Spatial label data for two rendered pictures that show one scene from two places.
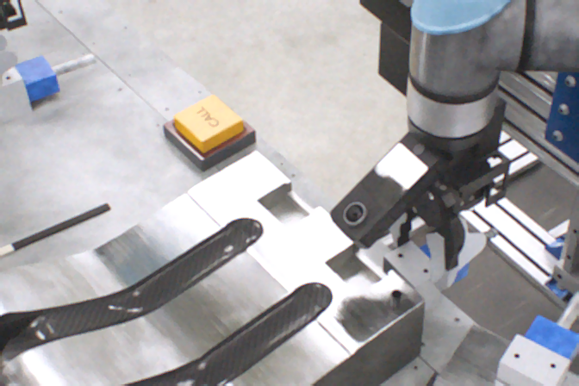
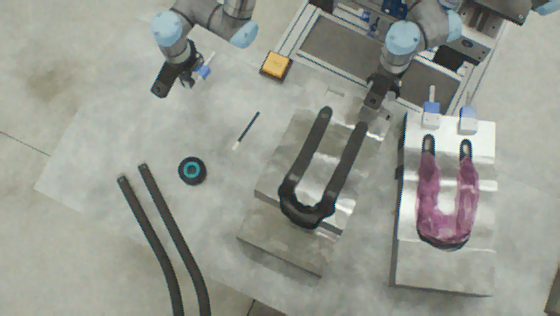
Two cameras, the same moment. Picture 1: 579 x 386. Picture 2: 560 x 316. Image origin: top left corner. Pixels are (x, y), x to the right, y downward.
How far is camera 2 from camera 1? 84 cm
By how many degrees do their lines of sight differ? 29
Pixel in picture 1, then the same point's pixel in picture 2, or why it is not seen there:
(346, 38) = not seen: outside the picture
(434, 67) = (398, 60)
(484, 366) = (416, 124)
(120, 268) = (294, 142)
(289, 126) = not seen: outside the picture
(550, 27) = (431, 41)
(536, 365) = (433, 120)
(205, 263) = (319, 128)
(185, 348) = (332, 161)
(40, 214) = (237, 125)
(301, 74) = not seen: outside the picture
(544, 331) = (429, 106)
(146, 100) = (241, 60)
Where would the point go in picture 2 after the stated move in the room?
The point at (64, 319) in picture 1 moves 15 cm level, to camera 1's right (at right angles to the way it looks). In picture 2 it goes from (295, 170) to (343, 145)
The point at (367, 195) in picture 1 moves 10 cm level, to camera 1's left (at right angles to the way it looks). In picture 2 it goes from (374, 94) to (342, 110)
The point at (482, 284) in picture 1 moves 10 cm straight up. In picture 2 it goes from (343, 43) to (345, 32)
